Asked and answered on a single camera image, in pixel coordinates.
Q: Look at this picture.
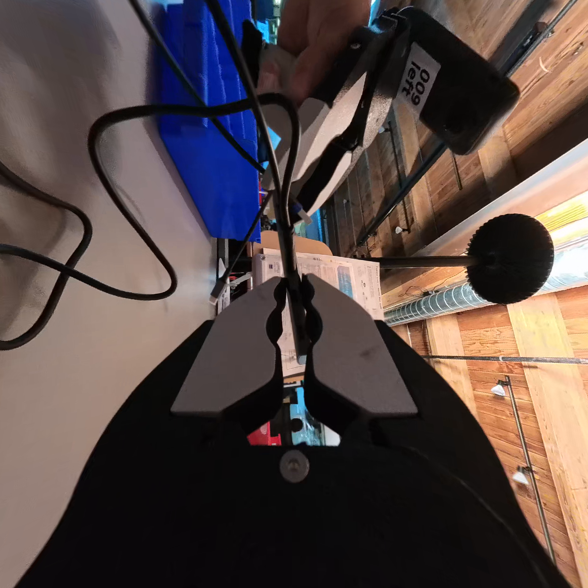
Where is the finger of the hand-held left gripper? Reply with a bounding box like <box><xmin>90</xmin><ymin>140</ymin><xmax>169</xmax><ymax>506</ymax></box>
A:
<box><xmin>298</xmin><ymin>139</ymin><xmax>369</xmax><ymax>217</ymax></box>
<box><xmin>258</xmin><ymin>93</ymin><xmax>355</xmax><ymax>192</ymax></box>

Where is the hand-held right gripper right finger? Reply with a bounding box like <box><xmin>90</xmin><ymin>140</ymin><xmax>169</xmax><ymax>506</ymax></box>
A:
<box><xmin>303</xmin><ymin>274</ymin><xmax>420</xmax><ymax>435</ymax></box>

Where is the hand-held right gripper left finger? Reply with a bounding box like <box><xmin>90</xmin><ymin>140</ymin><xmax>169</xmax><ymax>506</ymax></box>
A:
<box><xmin>170</xmin><ymin>276</ymin><xmax>286</xmax><ymax>432</ymax></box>

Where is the thick black cable with plug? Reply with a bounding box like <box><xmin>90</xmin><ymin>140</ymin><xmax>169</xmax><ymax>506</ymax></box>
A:
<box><xmin>0</xmin><ymin>92</ymin><xmax>307</xmax><ymax>366</ymax></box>

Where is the blue parts bin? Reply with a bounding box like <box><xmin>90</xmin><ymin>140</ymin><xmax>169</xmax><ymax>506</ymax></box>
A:
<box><xmin>149</xmin><ymin>0</ymin><xmax>283</xmax><ymax>242</ymax></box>

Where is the grey desk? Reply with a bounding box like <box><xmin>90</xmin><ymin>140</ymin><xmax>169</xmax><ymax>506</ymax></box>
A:
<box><xmin>0</xmin><ymin>0</ymin><xmax>221</xmax><ymax>588</ymax></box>

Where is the person's left hand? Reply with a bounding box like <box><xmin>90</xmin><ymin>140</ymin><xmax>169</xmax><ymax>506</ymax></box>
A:
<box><xmin>277</xmin><ymin>0</ymin><xmax>371</xmax><ymax>101</ymax></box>

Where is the instruction sheet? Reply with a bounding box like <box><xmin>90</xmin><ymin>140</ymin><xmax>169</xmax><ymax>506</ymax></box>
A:
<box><xmin>252</xmin><ymin>248</ymin><xmax>384</xmax><ymax>382</ymax></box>

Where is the black round pendant lamp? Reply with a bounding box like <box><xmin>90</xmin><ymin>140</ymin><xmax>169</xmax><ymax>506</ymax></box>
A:
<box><xmin>380</xmin><ymin>213</ymin><xmax>555</xmax><ymax>305</ymax></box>

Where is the silver ventilation duct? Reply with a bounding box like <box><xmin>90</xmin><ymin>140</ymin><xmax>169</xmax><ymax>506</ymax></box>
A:
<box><xmin>383</xmin><ymin>262</ymin><xmax>588</xmax><ymax>328</ymax></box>

